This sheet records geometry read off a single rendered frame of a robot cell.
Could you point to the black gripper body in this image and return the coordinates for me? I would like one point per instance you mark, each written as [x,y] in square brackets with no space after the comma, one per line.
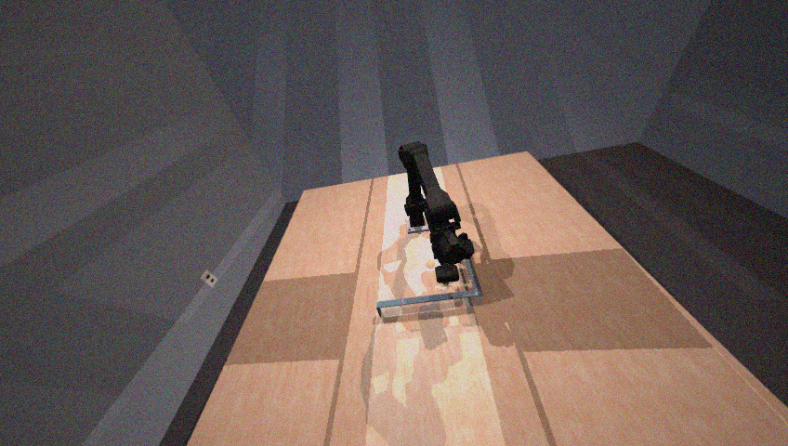
[445,272]

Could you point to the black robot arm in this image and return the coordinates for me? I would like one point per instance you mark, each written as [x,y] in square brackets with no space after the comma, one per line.
[438,206]

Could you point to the grey l-shaped wall top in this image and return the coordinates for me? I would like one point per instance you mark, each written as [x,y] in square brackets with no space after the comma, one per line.
[429,298]

